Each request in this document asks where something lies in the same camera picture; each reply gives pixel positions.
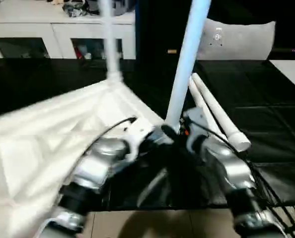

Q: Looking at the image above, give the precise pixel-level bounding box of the white plastic table top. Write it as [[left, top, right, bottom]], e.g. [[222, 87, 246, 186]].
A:
[[0, 78, 173, 238]]

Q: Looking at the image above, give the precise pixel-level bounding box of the black sofa with gold label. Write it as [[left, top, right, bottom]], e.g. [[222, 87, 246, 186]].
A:
[[135, 0, 295, 60]]

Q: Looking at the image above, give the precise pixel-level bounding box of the black work mat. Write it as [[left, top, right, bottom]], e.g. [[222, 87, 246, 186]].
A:
[[0, 58, 295, 212]]

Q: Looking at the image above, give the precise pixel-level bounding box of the white side board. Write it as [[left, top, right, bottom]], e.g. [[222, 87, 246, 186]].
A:
[[268, 59, 295, 97]]

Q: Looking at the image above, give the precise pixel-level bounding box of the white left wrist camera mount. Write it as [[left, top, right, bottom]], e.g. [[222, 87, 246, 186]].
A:
[[122, 123, 156, 162]]

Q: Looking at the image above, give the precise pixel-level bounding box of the white cabinet with glass doors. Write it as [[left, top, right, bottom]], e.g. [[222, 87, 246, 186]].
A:
[[0, 0, 138, 60]]

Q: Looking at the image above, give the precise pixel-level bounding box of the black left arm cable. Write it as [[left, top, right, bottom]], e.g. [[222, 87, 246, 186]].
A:
[[80, 116, 139, 160]]

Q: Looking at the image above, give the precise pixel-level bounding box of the grey bag with black strap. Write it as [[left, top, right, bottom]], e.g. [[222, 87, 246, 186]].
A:
[[85, 0, 136, 14]]

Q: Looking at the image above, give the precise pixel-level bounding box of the white plastic table leg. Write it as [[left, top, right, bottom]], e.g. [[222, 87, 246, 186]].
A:
[[191, 73, 252, 152], [188, 74, 228, 140], [98, 0, 125, 87], [164, 0, 211, 132]]

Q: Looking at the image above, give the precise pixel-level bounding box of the grey printed pillow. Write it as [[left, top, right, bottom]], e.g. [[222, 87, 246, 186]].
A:
[[197, 18, 277, 61]]

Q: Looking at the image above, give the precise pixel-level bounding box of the black plastic packet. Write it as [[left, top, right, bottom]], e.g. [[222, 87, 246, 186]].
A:
[[62, 0, 89, 17]]

